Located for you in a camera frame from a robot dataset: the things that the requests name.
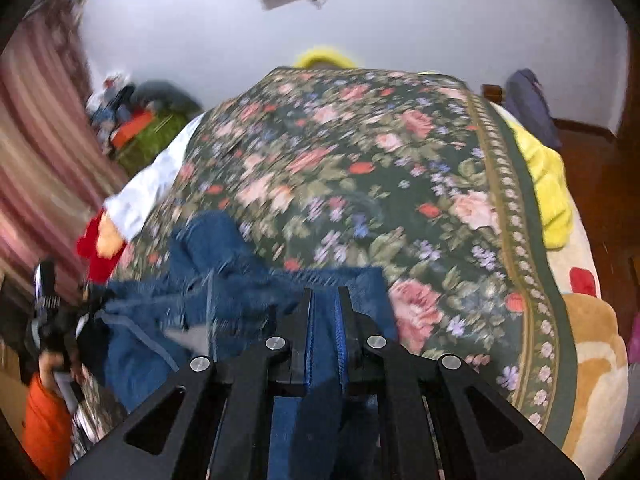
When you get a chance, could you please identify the cream printed blanket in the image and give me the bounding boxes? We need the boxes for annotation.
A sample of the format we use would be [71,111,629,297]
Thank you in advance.
[492,105,632,462]

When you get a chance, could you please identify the dark floral blanket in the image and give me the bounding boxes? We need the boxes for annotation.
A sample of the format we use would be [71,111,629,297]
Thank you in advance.
[70,65,581,461]

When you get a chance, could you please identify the pale blue cloth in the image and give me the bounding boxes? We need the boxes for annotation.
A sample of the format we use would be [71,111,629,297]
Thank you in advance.
[102,114,206,242]

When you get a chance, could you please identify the blue denim jacket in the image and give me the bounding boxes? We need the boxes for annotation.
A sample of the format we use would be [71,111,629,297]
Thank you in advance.
[95,210,401,480]

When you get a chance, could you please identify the grey backpack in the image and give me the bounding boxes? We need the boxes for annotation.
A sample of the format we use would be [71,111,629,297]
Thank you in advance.
[502,69,564,151]

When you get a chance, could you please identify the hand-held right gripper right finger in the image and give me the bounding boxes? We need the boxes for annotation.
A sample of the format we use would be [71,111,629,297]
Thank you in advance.
[338,286,586,480]

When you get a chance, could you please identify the red plush toy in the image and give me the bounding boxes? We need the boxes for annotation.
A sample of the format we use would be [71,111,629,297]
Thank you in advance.
[75,207,132,284]

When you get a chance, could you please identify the orange box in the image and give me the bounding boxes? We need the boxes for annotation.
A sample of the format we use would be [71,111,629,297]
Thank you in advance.
[110,110,157,149]

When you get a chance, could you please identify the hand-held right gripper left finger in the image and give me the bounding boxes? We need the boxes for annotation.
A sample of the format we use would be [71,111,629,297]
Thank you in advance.
[65,286,315,480]

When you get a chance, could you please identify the wooden door frame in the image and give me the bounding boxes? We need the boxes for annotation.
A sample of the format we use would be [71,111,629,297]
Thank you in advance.
[614,20,640,147]

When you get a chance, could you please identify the person's left hand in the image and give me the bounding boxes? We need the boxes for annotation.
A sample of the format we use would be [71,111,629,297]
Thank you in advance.
[37,347,86,387]

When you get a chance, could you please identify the striped pink curtain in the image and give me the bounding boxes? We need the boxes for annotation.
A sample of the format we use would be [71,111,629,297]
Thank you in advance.
[0,0,132,302]

